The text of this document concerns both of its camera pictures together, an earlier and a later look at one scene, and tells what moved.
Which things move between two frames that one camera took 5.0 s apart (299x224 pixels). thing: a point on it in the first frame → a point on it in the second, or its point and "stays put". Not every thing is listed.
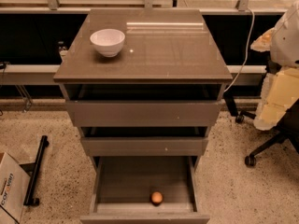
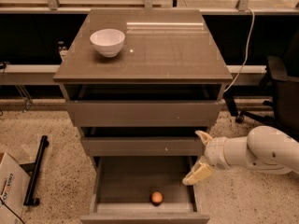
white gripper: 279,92 → 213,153
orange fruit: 157,197 stays put
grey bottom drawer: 121,187 stays put
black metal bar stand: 32,170 stays put
